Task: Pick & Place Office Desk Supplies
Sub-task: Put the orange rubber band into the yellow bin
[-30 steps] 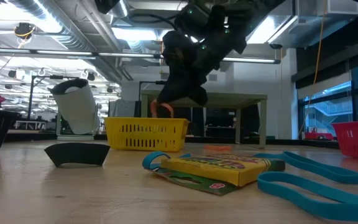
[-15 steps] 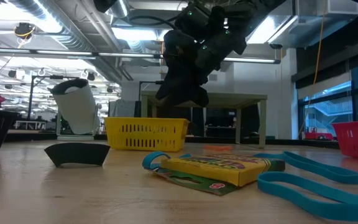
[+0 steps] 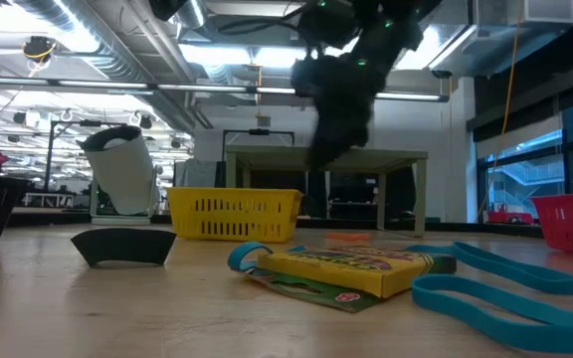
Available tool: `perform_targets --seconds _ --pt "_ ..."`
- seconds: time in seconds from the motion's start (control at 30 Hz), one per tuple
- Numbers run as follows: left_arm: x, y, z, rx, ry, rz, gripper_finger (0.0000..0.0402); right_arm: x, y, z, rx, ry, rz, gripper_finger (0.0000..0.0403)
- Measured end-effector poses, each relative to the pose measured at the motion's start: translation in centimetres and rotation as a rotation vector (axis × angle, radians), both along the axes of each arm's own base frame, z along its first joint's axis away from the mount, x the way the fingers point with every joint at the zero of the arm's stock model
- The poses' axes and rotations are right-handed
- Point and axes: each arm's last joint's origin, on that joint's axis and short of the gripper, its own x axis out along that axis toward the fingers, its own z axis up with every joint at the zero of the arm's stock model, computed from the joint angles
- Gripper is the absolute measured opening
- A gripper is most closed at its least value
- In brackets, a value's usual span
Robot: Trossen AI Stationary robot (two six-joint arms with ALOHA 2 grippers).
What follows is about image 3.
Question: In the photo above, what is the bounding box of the orange rubber band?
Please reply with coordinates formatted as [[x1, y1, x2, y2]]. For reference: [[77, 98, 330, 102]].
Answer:
[[323, 231, 373, 244]]

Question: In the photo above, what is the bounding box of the LED light bar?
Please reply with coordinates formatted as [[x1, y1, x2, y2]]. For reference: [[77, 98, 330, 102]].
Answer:
[[0, 74, 451, 104]]

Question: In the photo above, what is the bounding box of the blue rubber band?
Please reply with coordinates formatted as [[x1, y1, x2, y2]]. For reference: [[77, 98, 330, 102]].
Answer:
[[410, 274, 573, 357], [405, 242, 573, 296], [227, 241, 307, 274]]

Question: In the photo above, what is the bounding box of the black background rig frame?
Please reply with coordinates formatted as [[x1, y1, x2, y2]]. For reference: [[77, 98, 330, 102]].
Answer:
[[222, 127, 296, 148]]

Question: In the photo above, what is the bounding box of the large window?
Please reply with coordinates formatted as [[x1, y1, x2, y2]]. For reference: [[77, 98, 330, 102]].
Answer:
[[475, 96, 573, 225]]

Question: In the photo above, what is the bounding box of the grey covered background object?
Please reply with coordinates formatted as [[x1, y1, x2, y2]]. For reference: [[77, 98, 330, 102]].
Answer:
[[173, 157, 221, 190]]

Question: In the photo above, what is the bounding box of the black ceiling device yellow cable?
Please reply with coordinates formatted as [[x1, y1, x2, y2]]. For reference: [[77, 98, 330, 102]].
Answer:
[[21, 34, 60, 66]]

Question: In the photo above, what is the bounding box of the yellow hanging cable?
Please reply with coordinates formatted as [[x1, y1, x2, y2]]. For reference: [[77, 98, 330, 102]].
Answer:
[[475, 27, 520, 223]]

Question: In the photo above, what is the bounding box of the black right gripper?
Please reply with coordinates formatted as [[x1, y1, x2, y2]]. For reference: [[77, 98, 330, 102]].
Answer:
[[290, 54, 390, 171]]

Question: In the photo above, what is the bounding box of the silver ventilation duct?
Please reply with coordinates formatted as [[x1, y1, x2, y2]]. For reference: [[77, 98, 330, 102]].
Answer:
[[169, 0, 208, 30], [10, 0, 201, 131]]

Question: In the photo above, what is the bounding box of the yellow plastic basket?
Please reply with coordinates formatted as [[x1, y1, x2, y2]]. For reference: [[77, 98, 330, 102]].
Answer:
[[166, 187, 305, 245]]

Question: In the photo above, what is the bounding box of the yellow crayon box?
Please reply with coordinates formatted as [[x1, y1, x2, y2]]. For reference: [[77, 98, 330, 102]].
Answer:
[[244, 247, 458, 314]]

